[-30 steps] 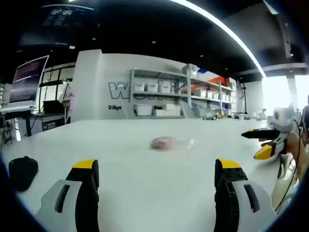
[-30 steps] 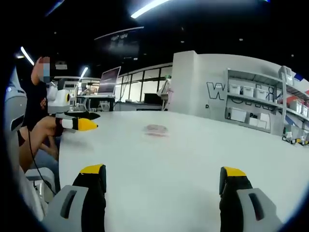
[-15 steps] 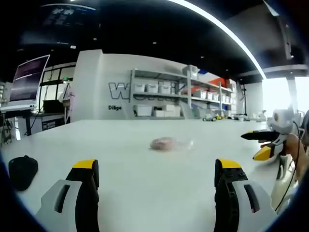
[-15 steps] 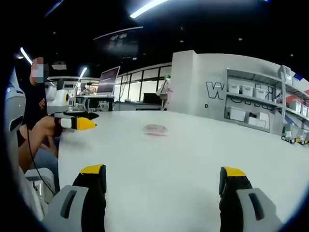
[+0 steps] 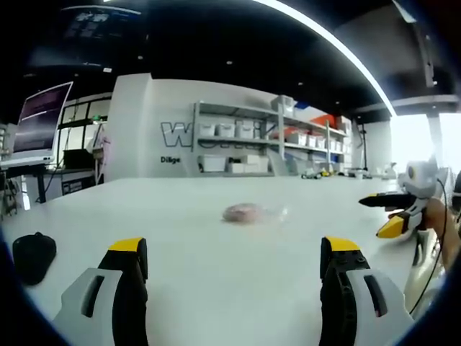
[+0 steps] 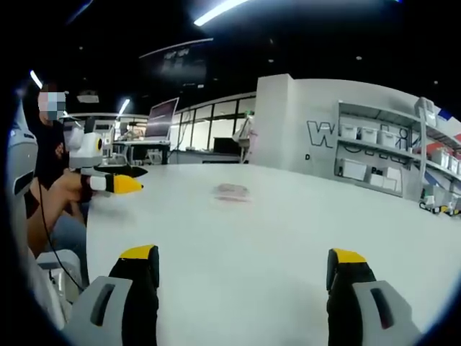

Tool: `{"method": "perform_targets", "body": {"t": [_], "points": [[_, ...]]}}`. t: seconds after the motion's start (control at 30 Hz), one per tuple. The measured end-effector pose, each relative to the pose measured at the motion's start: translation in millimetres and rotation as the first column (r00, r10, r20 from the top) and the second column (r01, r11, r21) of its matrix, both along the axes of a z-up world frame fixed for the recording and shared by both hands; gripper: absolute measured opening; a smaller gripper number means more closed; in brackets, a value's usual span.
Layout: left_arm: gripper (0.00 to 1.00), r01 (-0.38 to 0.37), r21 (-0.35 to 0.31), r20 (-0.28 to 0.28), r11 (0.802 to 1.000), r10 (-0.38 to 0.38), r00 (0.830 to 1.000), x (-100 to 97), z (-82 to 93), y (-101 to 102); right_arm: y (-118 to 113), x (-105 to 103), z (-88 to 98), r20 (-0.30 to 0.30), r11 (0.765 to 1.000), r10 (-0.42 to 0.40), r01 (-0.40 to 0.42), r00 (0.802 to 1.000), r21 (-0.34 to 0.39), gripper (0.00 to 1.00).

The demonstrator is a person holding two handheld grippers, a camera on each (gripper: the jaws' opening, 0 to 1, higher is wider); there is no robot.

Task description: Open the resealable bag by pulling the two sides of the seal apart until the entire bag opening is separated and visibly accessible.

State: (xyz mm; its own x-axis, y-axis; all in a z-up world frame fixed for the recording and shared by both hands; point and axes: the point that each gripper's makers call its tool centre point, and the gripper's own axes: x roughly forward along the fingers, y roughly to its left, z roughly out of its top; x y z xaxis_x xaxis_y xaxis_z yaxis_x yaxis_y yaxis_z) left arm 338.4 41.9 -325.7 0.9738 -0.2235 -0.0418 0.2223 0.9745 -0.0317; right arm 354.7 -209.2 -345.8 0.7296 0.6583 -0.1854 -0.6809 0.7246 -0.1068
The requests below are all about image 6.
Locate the yellow and black tool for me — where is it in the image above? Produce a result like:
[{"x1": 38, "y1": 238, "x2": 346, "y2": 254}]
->
[{"x1": 419, "y1": 196, "x2": 461, "y2": 218}]

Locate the person's black shirt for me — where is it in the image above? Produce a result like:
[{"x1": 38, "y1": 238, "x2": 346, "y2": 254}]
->
[{"x1": 35, "y1": 120, "x2": 71, "y2": 191}]

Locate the dark hanging ceiling sign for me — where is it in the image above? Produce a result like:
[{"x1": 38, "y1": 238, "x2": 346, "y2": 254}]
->
[{"x1": 138, "y1": 37, "x2": 214, "y2": 89}]

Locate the person's jeans leg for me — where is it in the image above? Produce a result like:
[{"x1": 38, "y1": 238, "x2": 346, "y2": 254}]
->
[{"x1": 48, "y1": 213, "x2": 90, "y2": 288}]

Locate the white metal shelving unit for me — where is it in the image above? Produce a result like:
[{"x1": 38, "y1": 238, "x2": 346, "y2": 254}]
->
[{"x1": 334, "y1": 99, "x2": 461, "y2": 203}]

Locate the thin black cable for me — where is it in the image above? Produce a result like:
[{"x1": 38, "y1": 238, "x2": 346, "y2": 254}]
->
[{"x1": 37, "y1": 179, "x2": 86, "y2": 291}]

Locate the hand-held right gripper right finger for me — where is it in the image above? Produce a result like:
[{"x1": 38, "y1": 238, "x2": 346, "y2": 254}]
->
[{"x1": 326, "y1": 247, "x2": 423, "y2": 346}]

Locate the long ceiling light strip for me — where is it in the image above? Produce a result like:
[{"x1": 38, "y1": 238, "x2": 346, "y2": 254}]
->
[{"x1": 193, "y1": 0, "x2": 250, "y2": 27}]

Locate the black computer monitor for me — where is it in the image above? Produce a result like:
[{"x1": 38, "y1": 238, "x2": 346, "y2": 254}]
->
[{"x1": 212, "y1": 136, "x2": 241, "y2": 155}]

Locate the white box atop shelving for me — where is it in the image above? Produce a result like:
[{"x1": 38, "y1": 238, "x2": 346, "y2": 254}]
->
[{"x1": 413, "y1": 96, "x2": 439, "y2": 127}]

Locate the grey workbench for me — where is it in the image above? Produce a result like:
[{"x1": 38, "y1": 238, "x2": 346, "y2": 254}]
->
[{"x1": 111, "y1": 139, "x2": 172, "y2": 166}]

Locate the clear resealable bag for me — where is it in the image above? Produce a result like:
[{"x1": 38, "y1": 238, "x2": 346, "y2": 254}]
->
[{"x1": 210, "y1": 182, "x2": 252, "y2": 203}]

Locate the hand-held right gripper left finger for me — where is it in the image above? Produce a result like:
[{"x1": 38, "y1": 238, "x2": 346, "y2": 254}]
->
[{"x1": 68, "y1": 244, "x2": 161, "y2": 346}]

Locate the group of white storage bins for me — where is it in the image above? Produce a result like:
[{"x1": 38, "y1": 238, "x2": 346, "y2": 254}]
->
[{"x1": 338, "y1": 122, "x2": 461, "y2": 192}]

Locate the large standing display screen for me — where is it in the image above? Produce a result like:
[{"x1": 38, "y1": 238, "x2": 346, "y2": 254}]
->
[{"x1": 144, "y1": 97, "x2": 180, "y2": 141}]

